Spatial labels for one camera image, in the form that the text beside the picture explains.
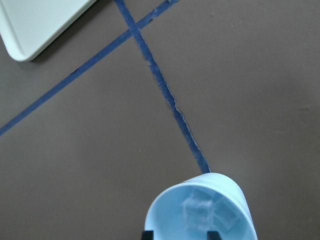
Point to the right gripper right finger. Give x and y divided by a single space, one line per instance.
213 235

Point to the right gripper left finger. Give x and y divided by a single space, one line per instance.
147 235

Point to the clear ice cube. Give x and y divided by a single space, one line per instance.
197 210
225 214

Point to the light blue plastic cup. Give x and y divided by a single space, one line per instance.
165 219

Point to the cream bear tray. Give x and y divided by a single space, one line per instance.
27 27

